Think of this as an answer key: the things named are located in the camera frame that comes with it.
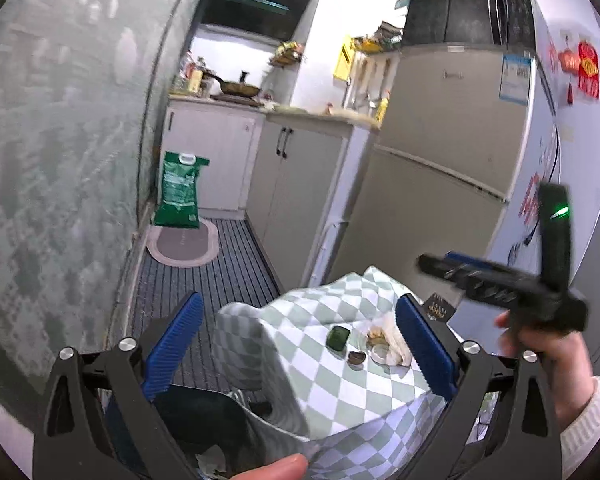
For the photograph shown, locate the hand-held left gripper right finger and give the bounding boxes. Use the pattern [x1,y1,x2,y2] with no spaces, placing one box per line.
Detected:
[394,294,563,480]

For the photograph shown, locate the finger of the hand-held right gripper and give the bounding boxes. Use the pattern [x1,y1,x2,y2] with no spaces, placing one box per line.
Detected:
[416,251,537,290]

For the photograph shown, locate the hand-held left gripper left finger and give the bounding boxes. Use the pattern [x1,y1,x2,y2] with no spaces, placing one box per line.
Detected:
[32,291,206,480]

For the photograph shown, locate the person's right forearm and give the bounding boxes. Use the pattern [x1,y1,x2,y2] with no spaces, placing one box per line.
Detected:
[550,374,600,480]

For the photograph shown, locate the person's right hand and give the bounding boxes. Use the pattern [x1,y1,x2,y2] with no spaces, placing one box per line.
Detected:
[495,310,597,408]

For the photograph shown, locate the person's left hand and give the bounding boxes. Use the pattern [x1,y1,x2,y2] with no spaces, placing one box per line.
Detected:
[228,452,309,480]

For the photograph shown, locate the small black packet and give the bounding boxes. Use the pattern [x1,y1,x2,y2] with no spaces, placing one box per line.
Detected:
[426,294,455,322]

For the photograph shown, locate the striped floor mat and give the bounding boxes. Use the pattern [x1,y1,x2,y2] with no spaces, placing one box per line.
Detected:
[112,217,281,356]

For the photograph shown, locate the oval floor mat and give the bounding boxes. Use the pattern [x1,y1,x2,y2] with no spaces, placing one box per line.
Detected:
[146,217,220,268]

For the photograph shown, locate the beige refrigerator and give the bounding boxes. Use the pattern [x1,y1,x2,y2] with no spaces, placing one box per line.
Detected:
[305,42,556,301]

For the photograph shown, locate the green checkered tablecloth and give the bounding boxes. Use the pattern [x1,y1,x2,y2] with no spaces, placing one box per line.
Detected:
[212,266,481,480]

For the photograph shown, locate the green rice bag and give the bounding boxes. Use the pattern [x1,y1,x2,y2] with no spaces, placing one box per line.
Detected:
[152,151,211,229]

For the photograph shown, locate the grey kitchen cabinet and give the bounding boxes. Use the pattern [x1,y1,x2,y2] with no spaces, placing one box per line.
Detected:
[245,112,355,293]

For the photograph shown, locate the blue energy label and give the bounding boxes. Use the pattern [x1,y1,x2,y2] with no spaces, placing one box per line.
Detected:
[498,55,533,106]

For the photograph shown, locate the white kitchen cabinet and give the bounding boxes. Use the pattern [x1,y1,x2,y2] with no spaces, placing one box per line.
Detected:
[161,100,266,211]

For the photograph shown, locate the red rectangular hanging charm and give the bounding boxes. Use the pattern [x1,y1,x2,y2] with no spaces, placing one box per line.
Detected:
[577,42,600,101]

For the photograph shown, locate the hanging kitchen utensils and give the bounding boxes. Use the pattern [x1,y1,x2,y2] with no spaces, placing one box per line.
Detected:
[352,57,391,111]

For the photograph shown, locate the red flower hanging charm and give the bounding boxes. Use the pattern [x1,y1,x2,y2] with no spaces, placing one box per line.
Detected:
[557,47,581,106]

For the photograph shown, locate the frosted glass sliding door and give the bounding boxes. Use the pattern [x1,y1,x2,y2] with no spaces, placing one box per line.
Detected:
[0,0,216,411]

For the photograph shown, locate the induction cooker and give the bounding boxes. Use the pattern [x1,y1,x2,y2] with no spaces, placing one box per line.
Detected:
[210,92,264,107]

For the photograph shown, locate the black microwave oven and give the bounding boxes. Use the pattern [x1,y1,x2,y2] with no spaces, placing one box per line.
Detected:
[402,0,536,46]

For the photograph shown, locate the frying pan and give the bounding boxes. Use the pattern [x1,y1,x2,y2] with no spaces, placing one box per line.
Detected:
[202,71,262,98]

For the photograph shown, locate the group of condiment bottles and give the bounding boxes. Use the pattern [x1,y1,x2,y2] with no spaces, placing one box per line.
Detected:
[172,52,211,97]

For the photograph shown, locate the black range hood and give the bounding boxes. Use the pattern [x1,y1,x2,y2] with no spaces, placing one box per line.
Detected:
[198,0,321,43]

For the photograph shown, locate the yellow wall holder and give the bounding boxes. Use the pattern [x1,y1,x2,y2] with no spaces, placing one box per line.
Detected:
[333,36,356,81]

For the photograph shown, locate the wire basket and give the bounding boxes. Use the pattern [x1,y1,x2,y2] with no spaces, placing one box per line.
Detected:
[352,22,404,53]

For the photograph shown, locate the wall spice rack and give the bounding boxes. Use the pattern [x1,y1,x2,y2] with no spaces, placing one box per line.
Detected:
[269,40,305,67]

